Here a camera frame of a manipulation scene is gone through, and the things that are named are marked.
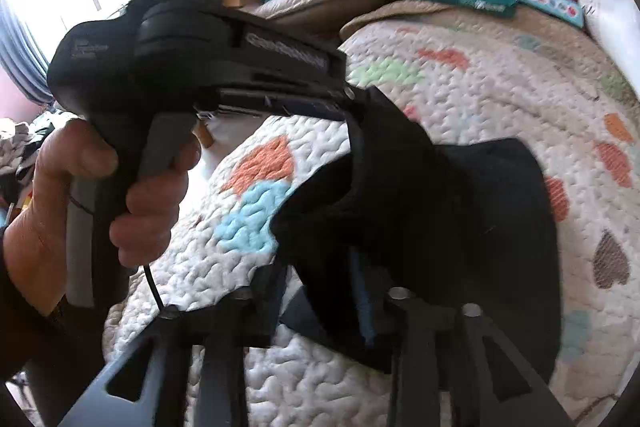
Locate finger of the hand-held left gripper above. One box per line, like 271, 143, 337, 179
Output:
220, 86, 372, 124

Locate person's left forearm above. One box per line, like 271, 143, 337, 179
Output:
0, 257, 116, 427

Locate person's left hand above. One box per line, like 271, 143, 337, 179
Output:
0, 117, 203, 318

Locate quilted patterned blanket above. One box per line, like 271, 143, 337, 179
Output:
102, 0, 640, 427

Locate teal box with shapes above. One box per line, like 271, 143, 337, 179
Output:
510, 0, 586, 29

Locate patterned cloth pile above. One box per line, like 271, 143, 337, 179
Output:
0, 117, 56, 208

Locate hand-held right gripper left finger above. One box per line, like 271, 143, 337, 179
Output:
57, 264, 291, 427

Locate black cable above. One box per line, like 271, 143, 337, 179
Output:
142, 262, 166, 313

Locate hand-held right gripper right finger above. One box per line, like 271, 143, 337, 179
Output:
350, 249, 576, 427

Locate blue curtain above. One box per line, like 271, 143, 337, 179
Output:
0, 0, 56, 105

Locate black pants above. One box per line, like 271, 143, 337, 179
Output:
272, 87, 561, 383

